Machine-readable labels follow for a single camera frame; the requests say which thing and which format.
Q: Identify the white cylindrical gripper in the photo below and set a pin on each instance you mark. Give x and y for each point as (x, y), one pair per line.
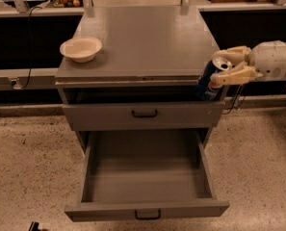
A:
(270, 60)

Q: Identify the blue pepsi can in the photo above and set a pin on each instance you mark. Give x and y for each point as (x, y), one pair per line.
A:
(206, 89)

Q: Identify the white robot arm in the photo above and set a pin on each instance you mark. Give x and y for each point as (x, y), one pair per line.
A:
(241, 65)

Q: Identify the closed grey top drawer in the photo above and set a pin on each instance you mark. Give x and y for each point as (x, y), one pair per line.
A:
(117, 116)

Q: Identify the grey drawer cabinet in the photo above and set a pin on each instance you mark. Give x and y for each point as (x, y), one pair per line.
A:
(148, 55)

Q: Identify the open grey middle drawer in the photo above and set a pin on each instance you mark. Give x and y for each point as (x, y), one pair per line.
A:
(125, 171)

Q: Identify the white paper bowl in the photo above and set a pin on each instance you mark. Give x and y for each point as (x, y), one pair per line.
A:
(81, 49)

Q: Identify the black object on floor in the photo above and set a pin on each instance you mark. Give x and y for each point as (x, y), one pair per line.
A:
(34, 226)

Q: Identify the black top drawer handle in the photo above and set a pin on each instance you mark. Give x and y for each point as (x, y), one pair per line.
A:
(152, 114)

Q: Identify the black drawer handle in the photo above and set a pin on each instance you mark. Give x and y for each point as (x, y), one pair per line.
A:
(147, 214)
(152, 114)

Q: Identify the black middle drawer handle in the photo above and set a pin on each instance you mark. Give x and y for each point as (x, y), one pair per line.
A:
(147, 214)

